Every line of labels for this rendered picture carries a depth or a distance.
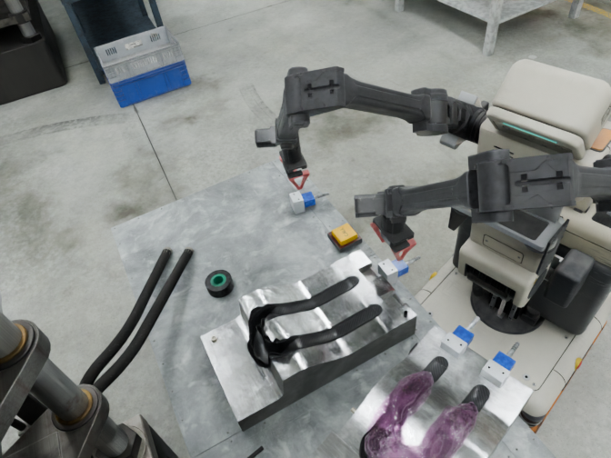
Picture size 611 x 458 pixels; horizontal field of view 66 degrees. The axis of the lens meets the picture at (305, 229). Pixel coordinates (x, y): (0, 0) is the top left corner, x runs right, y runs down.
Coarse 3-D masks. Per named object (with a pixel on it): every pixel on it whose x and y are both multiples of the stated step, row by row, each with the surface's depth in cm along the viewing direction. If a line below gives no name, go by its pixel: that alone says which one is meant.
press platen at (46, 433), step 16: (80, 384) 99; (96, 400) 96; (48, 416) 95; (80, 416) 93; (96, 416) 94; (32, 432) 93; (48, 432) 93; (64, 432) 93; (80, 432) 92; (96, 432) 94; (16, 448) 91; (32, 448) 91; (48, 448) 90; (64, 448) 90; (80, 448) 90
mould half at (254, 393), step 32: (352, 256) 134; (288, 288) 128; (320, 288) 128; (384, 288) 125; (288, 320) 118; (320, 320) 121; (384, 320) 119; (224, 352) 121; (320, 352) 113; (352, 352) 115; (224, 384) 115; (256, 384) 114; (288, 384) 109; (320, 384) 117; (256, 416) 111
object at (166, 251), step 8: (168, 248) 152; (160, 256) 149; (168, 256) 151; (160, 264) 146; (152, 272) 144; (160, 272) 145; (152, 280) 141; (144, 288) 138; (152, 288) 139; (144, 296) 135; (136, 304) 133; (144, 304) 134
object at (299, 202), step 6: (294, 198) 158; (300, 198) 158; (306, 198) 159; (312, 198) 159; (294, 204) 157; (300, 204) 158; (306, 204) 160; (312, 204) 161; (294, 210) 160; (300, 210) 160
